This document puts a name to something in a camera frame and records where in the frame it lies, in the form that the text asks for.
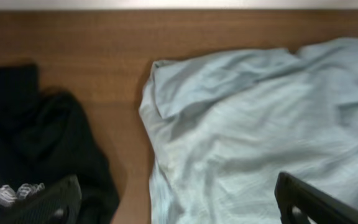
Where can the light blue t-shirt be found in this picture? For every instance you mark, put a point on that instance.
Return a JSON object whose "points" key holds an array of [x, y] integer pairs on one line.
{"points": [[224, 125]]}

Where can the black t-shirt with logo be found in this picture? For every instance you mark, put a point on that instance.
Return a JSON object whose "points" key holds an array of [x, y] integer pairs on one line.
{"points": [[44, 137]]}

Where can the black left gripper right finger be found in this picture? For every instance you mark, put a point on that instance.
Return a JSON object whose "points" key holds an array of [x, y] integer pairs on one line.
{"points": [[301, 203]]}

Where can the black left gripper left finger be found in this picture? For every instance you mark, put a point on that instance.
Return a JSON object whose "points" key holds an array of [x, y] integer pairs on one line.
{"points": [[59, 203]]}

